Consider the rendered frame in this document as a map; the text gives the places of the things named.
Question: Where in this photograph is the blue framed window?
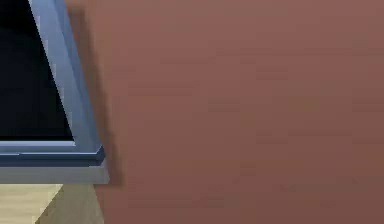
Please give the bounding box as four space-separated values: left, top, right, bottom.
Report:
0 0 111 185

